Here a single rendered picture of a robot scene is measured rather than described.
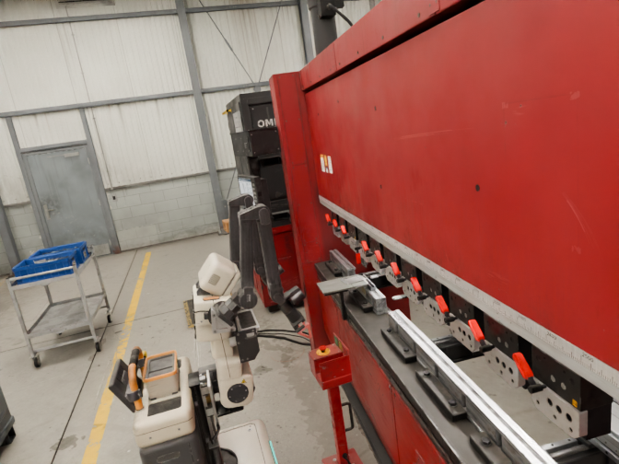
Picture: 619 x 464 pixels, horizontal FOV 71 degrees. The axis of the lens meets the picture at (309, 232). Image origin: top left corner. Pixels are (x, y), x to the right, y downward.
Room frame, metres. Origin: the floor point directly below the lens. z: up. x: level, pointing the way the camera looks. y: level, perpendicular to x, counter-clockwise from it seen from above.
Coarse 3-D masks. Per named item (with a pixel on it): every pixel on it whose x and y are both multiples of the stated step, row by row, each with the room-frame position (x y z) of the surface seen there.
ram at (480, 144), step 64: (512, 0) 0.97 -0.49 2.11; (576, 0) 0.80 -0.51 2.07; (384, 64) 1.70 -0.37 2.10; (448, 64) 1.24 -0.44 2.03; (512, 64) 0.97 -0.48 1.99; (576, 64) 0.80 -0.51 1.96; (320, 128) 2.90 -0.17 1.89; (384, 128) 1.76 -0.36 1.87; (448, 128) 1.26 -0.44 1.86; (512, 128) 0.98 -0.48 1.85; (576, 128) 0.80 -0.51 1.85; (320, 192) 3.19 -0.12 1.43; (384, 192) 1.83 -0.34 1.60; (448, 192) 1.29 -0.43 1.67; (512, 192) 0.99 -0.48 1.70; (576, 192) 0.80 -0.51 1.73; (448, 256) 1.32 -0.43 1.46; (512, 256) 0.99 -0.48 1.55; (576, 256) 0.80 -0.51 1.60; (576, 320) 0.80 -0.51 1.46
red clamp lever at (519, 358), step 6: (516, 354) 0.94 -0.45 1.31; (522, 354) 0.94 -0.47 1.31; (516, 360) 0.93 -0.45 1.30; (522, 360) 0.92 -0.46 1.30; (522, 366) 0.91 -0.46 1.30; (528, 366) 0.91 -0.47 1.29; (522, 372) 0.91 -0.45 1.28; (528, 372) 0.90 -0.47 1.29; (528, 378) 0.89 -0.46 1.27; (534, 384) 0.88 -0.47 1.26; (540, 384) 0.88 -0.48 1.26; (528, 390) 0.88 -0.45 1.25; (534, 390) 0.87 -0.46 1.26; (540, 390) 0.87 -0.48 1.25
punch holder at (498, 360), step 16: (496, 320) 1.07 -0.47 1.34; (496, 336) 1.07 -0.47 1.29; (512, 336) 1.00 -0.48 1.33; (496, 352) 1.07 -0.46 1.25; (512, 352) 1.00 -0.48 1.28; (528, 352) 0.99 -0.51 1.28; (496, 368) 1.07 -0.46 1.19; (512, 368) 1.00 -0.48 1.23; (512, 384) 1.00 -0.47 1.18; (528, 384) 0.99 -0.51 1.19
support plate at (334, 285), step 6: (348, 276) 2.49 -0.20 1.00; (354, 276) 2.47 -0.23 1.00; (324, 282) 2.45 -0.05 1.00; (330, 282) 2.44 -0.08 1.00; (336, 282) 2.43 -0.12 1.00; (342, 282) 2.41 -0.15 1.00; (360, 282) 2.37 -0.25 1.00; (324, 288) 2.35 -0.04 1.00; (330, 288) 2.34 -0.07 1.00; (336, 288) 2.32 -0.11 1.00; (342, 288) 2.31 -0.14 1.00; (348, 288) 2.31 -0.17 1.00; (324, 294) 2.29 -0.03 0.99
